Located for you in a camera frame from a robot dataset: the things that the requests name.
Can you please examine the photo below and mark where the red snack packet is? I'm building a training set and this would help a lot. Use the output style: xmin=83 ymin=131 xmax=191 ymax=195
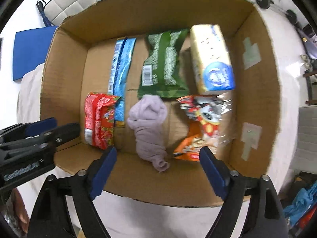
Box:
xmin=84 ymin=92 xmax=119 ymax=150

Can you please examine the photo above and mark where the lilac cloth sock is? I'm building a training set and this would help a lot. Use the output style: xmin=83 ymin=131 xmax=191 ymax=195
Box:
xmin=127 ymin=95 xmax=170 ymax=173

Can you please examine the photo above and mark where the long blue snack packet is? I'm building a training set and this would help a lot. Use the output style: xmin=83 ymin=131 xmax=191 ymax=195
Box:
xmin=107 ymin=38 xmax=136 ymax=127

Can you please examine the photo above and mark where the orange panda snack bag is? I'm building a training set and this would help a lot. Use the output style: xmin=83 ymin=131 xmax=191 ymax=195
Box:
xmin=173 ymin=92 xmax=235 ymax=162

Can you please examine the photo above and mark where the green snack bag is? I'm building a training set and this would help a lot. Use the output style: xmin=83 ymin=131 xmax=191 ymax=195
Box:
xmin=137 ymin=29 xmax=189 ymax=99

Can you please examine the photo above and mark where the yellow tissue pack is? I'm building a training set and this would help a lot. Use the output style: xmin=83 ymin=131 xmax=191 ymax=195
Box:
xmin=190 ymin=24 xmax=235 ymax=95

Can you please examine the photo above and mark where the person's left hand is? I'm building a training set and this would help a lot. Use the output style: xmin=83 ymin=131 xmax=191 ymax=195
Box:
xmin=2 ymin=188 xmax=30 ymax=237

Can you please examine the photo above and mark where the blue clothes pile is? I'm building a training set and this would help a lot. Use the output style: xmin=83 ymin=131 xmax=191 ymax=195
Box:
xmin=283 ymin=182 xmax=317 ymax=229

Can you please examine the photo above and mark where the grey office chair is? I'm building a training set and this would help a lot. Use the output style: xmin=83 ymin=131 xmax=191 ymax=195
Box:
xmin=291 ymin=105 xmax=317 ymax=174

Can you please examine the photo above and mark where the grey table cloth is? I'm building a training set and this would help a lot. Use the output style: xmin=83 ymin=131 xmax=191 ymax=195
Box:
xmin=29 ymin=0 xmax=304 ymax=237

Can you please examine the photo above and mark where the blue foam mat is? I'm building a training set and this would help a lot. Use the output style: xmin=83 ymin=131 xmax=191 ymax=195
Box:
xmin=12 ymin=26 xmax=57 ymax=81

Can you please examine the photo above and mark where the open cardboard box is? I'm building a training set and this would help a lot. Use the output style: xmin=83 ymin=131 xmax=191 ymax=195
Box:
xmin=40 ymin=0 xmax=280 ymax=207

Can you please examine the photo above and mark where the white padded chair left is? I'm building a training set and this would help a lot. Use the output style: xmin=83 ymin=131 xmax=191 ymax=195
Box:
xmin=36 ymin=0 xmax=99 ymax=27

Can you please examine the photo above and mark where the brown wooden chair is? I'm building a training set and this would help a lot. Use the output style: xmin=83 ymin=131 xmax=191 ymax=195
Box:
xmin=303 ymin=69 xmax=316 ymax=106

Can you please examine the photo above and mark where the black treadmill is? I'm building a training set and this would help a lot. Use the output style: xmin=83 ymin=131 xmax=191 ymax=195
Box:
xmin=295 ymin=23 xmax=316 ymax=60

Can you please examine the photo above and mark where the floor barbell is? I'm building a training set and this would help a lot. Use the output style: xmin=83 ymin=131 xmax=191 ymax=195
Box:
xmin=255 ymin=0 xmax=298 ymax=25

